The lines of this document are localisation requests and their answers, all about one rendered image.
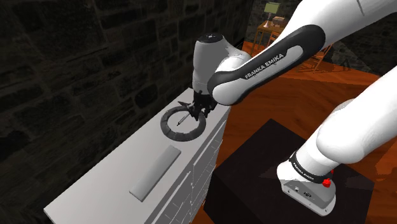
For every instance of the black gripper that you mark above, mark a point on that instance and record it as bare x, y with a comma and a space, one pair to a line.
201, 107

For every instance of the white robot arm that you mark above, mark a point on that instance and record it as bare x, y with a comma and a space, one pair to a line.
310, 46

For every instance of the thin grey pen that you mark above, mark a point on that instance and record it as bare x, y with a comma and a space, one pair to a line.
183, 119

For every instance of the flat grey rectangular slab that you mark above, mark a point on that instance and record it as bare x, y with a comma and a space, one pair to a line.
155, 173

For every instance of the black robot stand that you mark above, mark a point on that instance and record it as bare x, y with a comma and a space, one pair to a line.
248, 180

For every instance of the wooden side table with lamp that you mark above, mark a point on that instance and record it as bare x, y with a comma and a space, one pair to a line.
270, 23

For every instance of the white chest of drawers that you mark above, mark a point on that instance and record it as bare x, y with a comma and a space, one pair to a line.
108, 183

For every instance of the wooden chair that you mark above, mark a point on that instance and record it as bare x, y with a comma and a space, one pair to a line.
319, 59

